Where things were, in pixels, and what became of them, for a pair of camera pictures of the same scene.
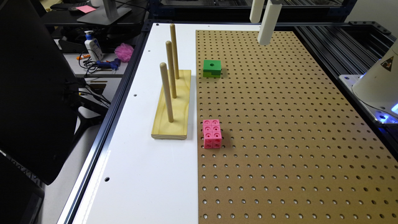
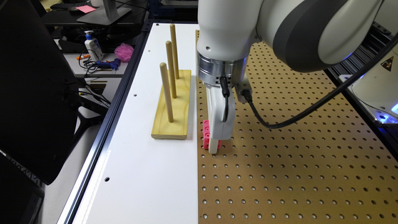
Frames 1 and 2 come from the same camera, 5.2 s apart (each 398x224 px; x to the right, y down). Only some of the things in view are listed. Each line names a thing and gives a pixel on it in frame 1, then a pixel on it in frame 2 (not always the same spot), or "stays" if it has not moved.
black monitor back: (39, 94) stays
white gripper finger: (269, 23) to (219, 129)
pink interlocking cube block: (212, 134) stays
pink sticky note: (86, 9) stays
